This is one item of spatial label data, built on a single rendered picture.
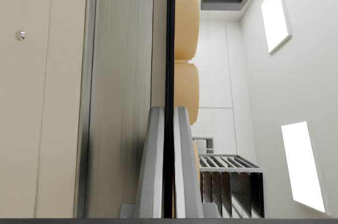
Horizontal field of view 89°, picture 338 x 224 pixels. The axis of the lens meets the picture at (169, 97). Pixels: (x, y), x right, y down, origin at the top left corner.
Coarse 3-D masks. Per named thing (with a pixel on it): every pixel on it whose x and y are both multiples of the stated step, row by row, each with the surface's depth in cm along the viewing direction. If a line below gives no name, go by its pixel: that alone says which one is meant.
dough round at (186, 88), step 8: (176, 64) 13; (184, 64) 13; (192, 64) 13; (176, 72) 12; (184, 72) 12; (192, 72) 12; (176, 80) 12; (184, 80) 12; (192, 80) 12; (176, 88) 12; (184, 88) 12; (192, 88) 12; (176, 96) 12; (184, 96) 12; (192, 96) 12; (176, 104) 12; (184, 104) 12; (192, 104) 12; (192, 112) 12; (192, 120) 12
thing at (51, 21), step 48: (0, 0) 13; (48, 0) 13; (0, 48) 13; (48, 48) 13; (0, 96) 13; (48, 96) 13; (0, 144) 12; (48, 144) 12; (0, 192) 12; (48, 192) 12
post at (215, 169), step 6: (204, 168) 162; (210, 168) 162; (216, 168) 162; (222, 168) 162; (228, 168) 162; (234, 168) 163; (240, 168) 163; (246, 168) 163; (252, 168) 164; (258, 168) 164; (264, 168) 164
